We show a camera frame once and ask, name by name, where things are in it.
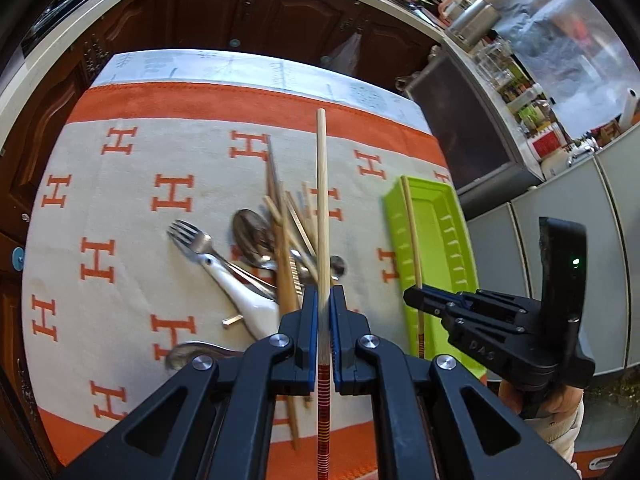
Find orange beige H-pattern cloth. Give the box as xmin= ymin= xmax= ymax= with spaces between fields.
xmin=23 ymin=81 xmax=449 ymax=464

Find white red-striped chopstick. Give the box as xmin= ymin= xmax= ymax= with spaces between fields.
xmin=400 ymin=176 xmax=424 ymax=359
xmin=316 ymin=108 xmax=331 ymax=480

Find person's right hand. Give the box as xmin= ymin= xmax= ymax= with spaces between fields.
xmin=527 ymin=385 xmax=585 ymax=464

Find small steel spoon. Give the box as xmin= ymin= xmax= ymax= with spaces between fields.
xmin=164 ymin=340 xmax=243 ymax=372

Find wooden-handled steel spoon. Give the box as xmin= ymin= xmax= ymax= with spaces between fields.
xmin=231 ymin=209 xmax=278 ymax=272

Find steel electric kettle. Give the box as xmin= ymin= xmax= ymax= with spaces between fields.
xmin=438 ymin=0 xmax=500 ymax=52

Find green plastic utensil tray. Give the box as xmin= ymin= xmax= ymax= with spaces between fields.
xmin=384 ymin=177 xmax=487 ymax=380

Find steel fork white handle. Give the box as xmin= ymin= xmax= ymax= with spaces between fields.
xmin=167 ymin=220 xmax=280 ymax=340

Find long steel spoon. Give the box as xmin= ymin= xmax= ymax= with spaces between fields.
xmin=330 ymin=255 xmax=346 ymax=281

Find grey cabinet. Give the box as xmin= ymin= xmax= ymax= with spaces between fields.
xmin=405 ymin=42 xmax=544 ymax=220

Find red label jar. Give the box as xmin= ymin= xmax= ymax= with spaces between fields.
xmin=527 ymin=124 xmax=566 ymax=162

